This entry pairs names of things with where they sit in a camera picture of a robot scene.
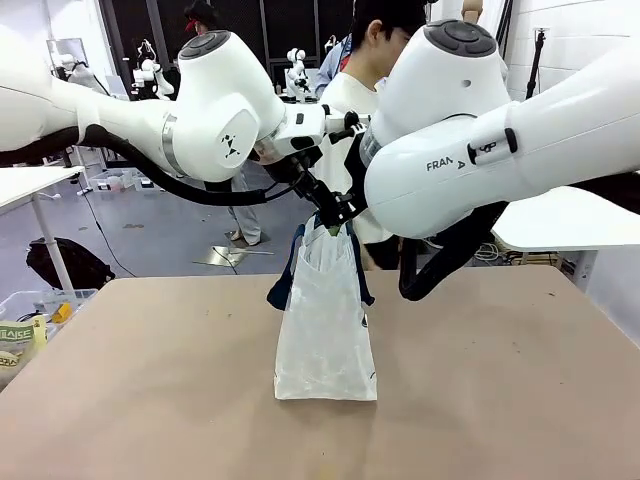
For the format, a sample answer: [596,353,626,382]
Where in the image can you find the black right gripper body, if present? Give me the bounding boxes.
[342,133,374,217]

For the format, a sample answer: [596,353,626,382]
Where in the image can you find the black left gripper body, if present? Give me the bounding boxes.
[285,157,354,229]

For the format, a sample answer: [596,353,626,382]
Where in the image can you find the white translucent navy-handled shopping bag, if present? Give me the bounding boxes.
[266,214,379,401]

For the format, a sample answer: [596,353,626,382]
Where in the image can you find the black bag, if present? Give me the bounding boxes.
[25,237,117,291]

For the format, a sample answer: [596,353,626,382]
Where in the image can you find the person in white T-shirt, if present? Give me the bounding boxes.
[319,0,431,274]

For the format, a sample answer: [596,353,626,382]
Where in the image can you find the person in grey trousers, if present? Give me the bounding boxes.
[183,0,264,247]

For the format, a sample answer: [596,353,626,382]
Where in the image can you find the person in blue shirt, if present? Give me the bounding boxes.
[315,38,354,101]

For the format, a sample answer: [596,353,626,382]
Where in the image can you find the flat metal plate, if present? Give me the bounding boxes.
[193,244,275,267]

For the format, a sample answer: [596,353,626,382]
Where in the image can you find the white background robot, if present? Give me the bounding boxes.
[132,38,175,101]
[285,47,312,99]

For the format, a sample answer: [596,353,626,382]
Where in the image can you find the clear storage boxes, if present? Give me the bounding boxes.
[89,167,154,192]

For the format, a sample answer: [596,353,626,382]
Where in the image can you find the white rounded table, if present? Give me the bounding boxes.
[492,184,640,294]

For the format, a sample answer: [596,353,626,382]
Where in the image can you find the black tripod stand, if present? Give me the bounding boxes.
[524,27,549,101]

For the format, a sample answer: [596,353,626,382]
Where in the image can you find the clear plastic bin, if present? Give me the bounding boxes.
[0,287,100,331]

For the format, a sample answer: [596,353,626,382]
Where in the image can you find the yellow printed package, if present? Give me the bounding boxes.
[0,317,49,374]

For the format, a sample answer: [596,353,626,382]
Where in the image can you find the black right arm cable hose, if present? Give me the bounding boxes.
[398,199,506,302]

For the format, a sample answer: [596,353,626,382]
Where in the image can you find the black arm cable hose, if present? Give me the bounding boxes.
[398,199,506,302]
[0,124,321,209]

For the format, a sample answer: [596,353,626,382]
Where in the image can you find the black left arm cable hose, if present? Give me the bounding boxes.
[0,124,321,209]

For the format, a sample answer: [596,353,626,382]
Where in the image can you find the white cable bundle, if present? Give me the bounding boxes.
[472,239,561,266]

